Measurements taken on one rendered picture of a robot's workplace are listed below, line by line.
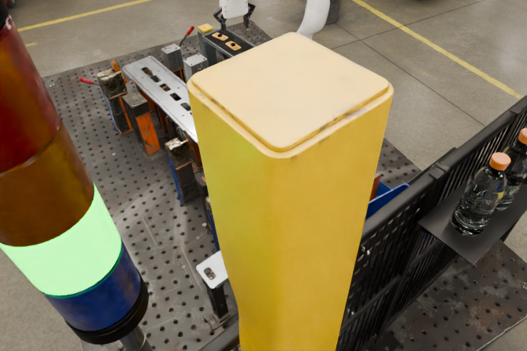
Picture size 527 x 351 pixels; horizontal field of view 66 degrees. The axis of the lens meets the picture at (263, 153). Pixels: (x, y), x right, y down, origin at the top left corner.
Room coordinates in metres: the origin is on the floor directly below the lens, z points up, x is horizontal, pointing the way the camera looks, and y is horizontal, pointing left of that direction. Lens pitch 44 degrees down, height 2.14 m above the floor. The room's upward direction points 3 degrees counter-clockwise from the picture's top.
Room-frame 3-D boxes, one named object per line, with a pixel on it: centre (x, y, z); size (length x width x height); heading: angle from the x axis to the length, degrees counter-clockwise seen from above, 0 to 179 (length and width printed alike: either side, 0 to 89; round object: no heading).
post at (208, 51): (1.97, 0.27, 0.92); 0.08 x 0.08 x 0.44; 36
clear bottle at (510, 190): (0.54, -0.49, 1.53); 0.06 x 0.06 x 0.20
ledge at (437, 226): (0.56, -0.49, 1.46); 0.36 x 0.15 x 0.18; 126
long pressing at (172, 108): (1.39, 0.26, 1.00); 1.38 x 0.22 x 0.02; 36
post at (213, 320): (0.65, 0.18, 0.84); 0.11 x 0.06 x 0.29; 126
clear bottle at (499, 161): (0.48, -0.41, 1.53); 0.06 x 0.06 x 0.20
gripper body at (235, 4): (1.48, 0.08, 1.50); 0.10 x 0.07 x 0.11; 112
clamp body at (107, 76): (1.74, 0.74, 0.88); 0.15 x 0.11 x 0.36; 126
